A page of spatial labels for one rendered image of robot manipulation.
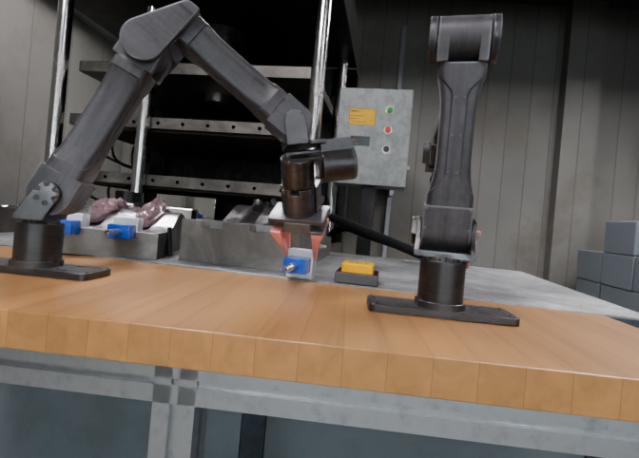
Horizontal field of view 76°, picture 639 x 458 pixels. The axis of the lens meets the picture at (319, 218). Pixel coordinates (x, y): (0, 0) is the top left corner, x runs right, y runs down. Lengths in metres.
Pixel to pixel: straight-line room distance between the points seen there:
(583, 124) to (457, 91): 3.84
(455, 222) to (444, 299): 0.11
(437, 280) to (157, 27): 0.54
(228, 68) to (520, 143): 3.76
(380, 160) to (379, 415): 1.35
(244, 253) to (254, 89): 0.35
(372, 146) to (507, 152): 2.64
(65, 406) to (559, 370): 0.97
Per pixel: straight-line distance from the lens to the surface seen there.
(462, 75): 0.60
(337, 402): 0.45
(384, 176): 1.69
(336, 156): 0.69
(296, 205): 0.70
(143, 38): 0.70
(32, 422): 1.19
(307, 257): 0.76
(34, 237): 0.72
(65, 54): 2.22
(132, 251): 0.92
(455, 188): 0.59
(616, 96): 4.75
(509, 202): 4.18
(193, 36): 0.71
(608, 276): 3.70
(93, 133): 0.70
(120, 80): 0.71
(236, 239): 0.87
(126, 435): 1.06
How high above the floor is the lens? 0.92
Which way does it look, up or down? level
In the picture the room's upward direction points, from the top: 5 degrees clockwise
